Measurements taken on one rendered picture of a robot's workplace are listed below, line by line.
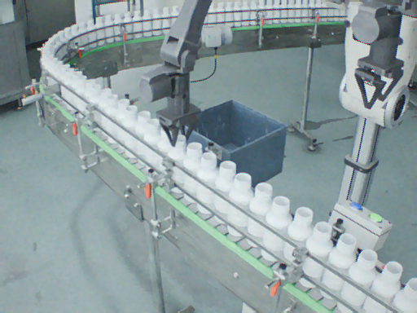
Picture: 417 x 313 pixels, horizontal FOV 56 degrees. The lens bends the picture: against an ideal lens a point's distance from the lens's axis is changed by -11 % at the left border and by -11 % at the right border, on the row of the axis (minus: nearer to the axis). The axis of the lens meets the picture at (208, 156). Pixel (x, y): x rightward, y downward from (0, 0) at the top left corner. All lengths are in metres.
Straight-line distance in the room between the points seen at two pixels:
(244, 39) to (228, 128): 1.04
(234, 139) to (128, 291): 0.96
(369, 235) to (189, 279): 1.46
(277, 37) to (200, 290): 1.71
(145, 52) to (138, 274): 1.28
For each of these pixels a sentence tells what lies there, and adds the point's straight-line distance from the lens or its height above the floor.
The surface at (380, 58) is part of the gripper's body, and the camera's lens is 0.85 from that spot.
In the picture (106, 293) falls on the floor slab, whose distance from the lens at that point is 2.30.
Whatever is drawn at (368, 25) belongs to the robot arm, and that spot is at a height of 1.57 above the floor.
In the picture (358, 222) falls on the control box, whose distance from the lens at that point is 1.02.
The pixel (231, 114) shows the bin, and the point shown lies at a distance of 1.91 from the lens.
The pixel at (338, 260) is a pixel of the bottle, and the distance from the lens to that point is 0.90.
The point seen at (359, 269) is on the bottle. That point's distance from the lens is 0.87.
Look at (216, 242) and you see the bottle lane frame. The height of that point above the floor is 0.97.
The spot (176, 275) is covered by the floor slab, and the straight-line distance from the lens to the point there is 2.34.
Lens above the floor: 1.75
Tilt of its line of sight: 33 degrees down
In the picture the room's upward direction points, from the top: 1 degrees clockwise
